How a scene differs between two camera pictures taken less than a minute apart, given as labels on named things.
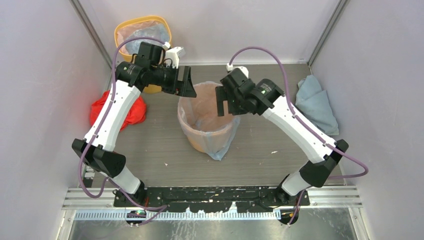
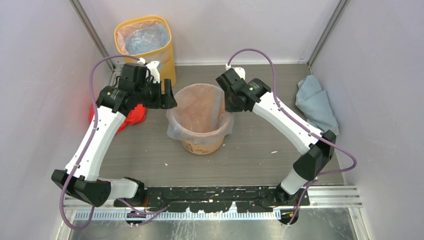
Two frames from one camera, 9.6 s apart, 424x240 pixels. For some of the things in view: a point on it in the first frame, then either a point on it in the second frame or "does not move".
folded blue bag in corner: x=314 y=101 does not move
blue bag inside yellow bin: x=159 y=31 does not move
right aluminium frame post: x=330 y=23 does not move
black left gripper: x=184 y=88 → x=165 y=101
